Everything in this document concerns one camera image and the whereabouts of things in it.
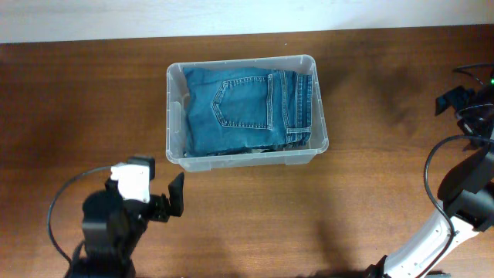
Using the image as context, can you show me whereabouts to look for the dark blue jeans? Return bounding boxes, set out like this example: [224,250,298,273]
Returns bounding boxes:
[184,67,313,157]

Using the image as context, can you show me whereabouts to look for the clear plastic storage container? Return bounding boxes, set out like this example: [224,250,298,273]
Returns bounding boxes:
[166,54,330,172]

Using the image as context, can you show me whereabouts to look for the light grey jeans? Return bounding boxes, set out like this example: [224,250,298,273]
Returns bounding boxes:
[219,145,293,155]

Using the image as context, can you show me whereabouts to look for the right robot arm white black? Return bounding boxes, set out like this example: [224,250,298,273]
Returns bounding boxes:
[363,80,493,278]

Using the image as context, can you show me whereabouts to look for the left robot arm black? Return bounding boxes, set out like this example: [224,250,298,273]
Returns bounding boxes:
[67,156,184,278]

